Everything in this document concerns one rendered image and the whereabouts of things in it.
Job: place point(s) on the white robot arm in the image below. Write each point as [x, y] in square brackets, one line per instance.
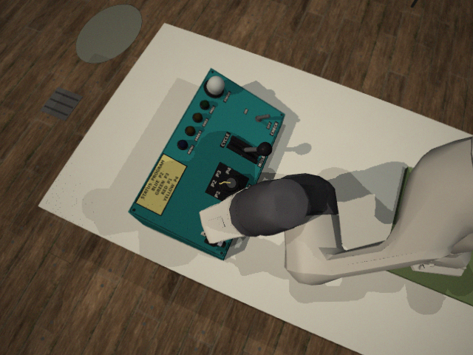
[436, 213]

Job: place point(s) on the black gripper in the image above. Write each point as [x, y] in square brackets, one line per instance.
[223, 243]

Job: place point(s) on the teal control console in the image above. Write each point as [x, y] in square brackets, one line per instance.
[210, 154]

